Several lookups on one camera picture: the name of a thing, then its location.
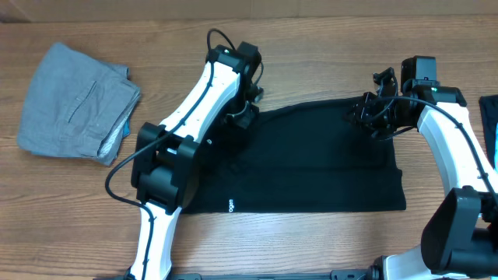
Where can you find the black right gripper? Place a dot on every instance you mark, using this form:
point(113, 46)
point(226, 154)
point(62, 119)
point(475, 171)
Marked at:
point(360, 106)

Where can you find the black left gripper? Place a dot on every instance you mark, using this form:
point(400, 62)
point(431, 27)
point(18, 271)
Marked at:
point(244, 120)

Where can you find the black t-shirt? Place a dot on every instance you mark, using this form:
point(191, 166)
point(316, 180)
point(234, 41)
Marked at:
point(301, 158)

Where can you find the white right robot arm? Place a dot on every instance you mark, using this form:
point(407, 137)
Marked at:
point(460, 240)

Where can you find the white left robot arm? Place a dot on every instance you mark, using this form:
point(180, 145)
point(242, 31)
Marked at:
point(165, 170)

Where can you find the dark garment at right edge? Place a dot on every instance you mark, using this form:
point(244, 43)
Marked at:
point(488, 109)

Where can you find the light blue item right edge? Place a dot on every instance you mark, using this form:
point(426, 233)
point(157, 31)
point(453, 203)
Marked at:
point(495, 156)

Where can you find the blue garment under shorts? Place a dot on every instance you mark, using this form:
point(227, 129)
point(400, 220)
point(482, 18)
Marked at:
point(126, 129)

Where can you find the folded grey shorts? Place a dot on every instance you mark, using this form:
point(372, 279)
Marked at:
point(76, 107)

